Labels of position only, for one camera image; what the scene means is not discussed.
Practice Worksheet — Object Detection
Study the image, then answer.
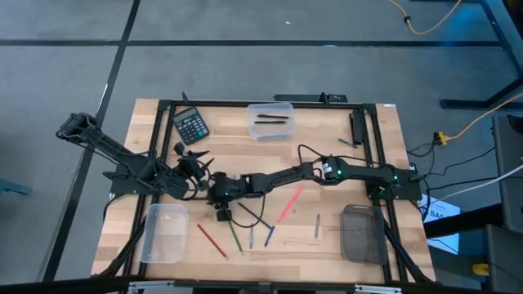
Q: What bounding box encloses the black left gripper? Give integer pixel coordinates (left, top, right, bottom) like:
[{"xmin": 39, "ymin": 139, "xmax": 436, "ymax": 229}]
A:
[{"xmin": 173, "ymin": 141, "xmax": 216, "ymax": 183}]

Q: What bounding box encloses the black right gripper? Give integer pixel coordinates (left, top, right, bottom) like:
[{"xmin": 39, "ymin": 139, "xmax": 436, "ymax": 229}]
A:
[{"xmin": 207, "ymin": 171, "xmax": 246, "ymax": 222}]

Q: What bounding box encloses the dark purple pencil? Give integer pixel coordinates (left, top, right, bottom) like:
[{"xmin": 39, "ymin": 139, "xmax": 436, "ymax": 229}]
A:
[{"xmin": 237, "ymin": 202, "xmax": 273, "ymax": 230}]

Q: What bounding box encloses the green pencil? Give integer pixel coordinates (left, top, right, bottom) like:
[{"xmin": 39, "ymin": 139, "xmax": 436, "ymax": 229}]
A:
[{"xmin": 228, "ymin": 220, "xmax": 244, "ymax": 255}]

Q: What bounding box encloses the pink red pen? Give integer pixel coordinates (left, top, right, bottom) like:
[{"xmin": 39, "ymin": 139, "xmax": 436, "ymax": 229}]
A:
[{"xmin": 276, "ymin": 185, "xmax": 304, "ymax": 224}]

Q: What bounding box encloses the black desk calculator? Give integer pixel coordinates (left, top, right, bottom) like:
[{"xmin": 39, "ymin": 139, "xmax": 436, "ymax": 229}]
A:
[{"xmin": 172, "ymin": 106, "xmax": 211, "ymax": 146}]

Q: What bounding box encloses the red pencil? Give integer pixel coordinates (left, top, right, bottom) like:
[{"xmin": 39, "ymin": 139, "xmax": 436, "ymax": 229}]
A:
[{"xmin": 196, "ymin": 223, "xmax": 230, "ymax": 261}]

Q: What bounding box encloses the clear plastic bin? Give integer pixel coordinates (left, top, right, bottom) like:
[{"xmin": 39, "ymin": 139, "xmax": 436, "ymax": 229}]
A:
[
  {"xmin": 247, "ymin": 101, "xmax": 296, "ymax": 141},
  {"xmin": 139, "ymin": 203, "xmax": 191, "ymax": 265}
]

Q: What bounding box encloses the black rest block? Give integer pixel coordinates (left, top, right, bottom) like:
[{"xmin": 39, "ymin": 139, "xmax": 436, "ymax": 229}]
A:
[{"xmin": 349, "ymin": 112, "xmax": 364, "ymax": 146}]

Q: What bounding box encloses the smoky grey plastic bin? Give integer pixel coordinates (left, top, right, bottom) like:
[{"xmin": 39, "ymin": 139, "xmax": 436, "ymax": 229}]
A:
[{"xmin": 339, "ymin": 203, "xmax": 388, "ymax": 265}]

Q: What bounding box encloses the blue floor object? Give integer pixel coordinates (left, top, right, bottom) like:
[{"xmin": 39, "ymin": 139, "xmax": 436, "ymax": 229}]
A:
[{"xmin": 0, "ymin": 178, "xmax": 33, "ymax": 197}]

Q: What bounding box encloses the white printed paper sheet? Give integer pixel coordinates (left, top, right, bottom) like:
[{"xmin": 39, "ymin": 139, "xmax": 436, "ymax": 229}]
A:
[{"xmin": 420, "ymin": 194, "xmax": 462, "ymax": 255}]

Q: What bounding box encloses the black slanted beam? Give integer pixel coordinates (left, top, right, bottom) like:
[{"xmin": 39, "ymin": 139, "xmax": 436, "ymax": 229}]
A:
[{"xmin": 423, "ymin": 203, "xmax": 504, "ymax": 240}]

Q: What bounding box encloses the grey cabinet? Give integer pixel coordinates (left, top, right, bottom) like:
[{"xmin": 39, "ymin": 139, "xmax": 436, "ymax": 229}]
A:
[{"xmin": 492, "ymin": 115, "xmax": 523, "ymax": 234}]

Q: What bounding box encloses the grey box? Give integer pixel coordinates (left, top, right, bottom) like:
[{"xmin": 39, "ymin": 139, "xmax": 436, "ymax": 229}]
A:
[{"xmin": 485, "ymin": 223, "xmax": 523, "ymax": 294}]

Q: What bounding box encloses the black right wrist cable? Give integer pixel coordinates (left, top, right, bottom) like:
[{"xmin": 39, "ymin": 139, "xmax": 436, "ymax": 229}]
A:
[{"xmin": 228, "ymin": 191, "xmax": 266, "ymax": 229}]

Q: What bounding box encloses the black metal table frame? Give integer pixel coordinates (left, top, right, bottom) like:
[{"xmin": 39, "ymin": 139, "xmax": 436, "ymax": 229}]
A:
[{"xmin": 92, "ymin": 99, "xmax": 437, "ymax": 286}]

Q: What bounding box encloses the black bar bracket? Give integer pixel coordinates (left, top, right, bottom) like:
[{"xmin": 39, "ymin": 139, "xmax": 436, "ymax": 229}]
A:
[{"xmin": 273, "ymin": 92, "xmax": 349, "ymax": 104}]

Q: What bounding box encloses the silver aluminium rail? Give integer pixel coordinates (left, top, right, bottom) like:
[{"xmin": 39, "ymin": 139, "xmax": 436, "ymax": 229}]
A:
[
  {"xmin": 354, "ymin": 284, "xmax": 404, "ymax": 294},
  {"xmin": 127, "ymin": 279, "xmax": 177, "ymax": 294}
]

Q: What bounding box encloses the yellow extension cable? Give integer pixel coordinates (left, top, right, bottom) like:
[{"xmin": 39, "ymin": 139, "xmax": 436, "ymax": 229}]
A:
[{"xmin": 435, "ymin": 91, "xmax": 523, "ymax": 146}]

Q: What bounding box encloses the yellow hanging cable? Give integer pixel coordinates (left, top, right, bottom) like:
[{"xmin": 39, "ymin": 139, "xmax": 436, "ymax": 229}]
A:
[{"xmin": 386, "ymin": 0, "xmax": 465, "ymax": 36}]

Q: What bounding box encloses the white cable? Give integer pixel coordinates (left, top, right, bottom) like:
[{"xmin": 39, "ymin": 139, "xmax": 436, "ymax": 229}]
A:
[{"xmin": 472, "ymin": 165, "xmax": 523, "ymax": 191}]

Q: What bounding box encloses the black table leg frame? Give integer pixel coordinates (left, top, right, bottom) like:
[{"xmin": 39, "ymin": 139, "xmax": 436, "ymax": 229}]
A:
[{"xmin": 440, "ymin": 0, "xmax": 523, "ymax": 110}]

